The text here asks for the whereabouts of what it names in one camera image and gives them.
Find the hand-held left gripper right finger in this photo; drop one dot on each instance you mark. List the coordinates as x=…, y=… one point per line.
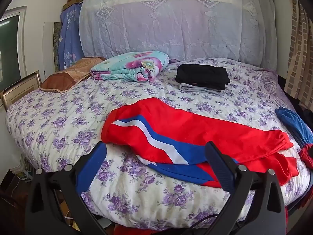
x=220, y=169

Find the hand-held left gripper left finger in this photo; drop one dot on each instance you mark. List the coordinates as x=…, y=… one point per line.
x=89, y=166

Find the red pants with striped sides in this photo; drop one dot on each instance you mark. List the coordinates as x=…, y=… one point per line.
x=195, y=127

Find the folded grey pants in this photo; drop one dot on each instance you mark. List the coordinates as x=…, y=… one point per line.
x=193, y=88

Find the folded black pants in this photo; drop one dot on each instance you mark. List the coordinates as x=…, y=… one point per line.
x=200, y=76

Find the purple floral bedspread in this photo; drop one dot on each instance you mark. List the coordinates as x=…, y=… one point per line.
x=97, y=102

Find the blue garment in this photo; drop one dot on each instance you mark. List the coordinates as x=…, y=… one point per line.
x=293, y=122

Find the red cloth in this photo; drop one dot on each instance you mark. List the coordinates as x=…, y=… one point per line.
x=307, y=155

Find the brown pillow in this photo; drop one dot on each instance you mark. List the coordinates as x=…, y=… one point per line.
x=63, y=78

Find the folded floral quilt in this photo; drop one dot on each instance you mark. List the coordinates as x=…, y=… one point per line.
x=127, y=66

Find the blue patterned cloth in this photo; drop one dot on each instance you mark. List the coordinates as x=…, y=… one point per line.
x=69, y=41

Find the white framed painting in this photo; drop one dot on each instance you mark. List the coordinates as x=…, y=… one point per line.
x=55, y=44

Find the checked beige curtain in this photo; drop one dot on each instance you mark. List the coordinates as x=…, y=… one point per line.
x=300, y=53

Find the white framed window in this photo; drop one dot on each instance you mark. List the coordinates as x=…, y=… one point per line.
x=9, y=49

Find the gold picture frame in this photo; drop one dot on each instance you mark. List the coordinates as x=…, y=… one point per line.
x=19, y=88

